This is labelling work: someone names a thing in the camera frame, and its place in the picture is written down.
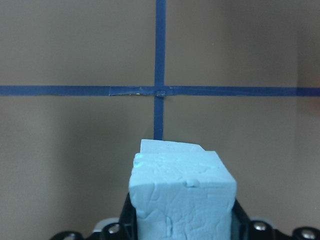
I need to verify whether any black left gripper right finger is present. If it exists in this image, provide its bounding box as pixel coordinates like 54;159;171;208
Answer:
230;199;250;240

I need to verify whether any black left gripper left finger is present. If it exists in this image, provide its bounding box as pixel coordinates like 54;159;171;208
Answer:
119;193;137;240

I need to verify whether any light blue foam block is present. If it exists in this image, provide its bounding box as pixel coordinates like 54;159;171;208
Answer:
140;139;205;153
129;151;237;240

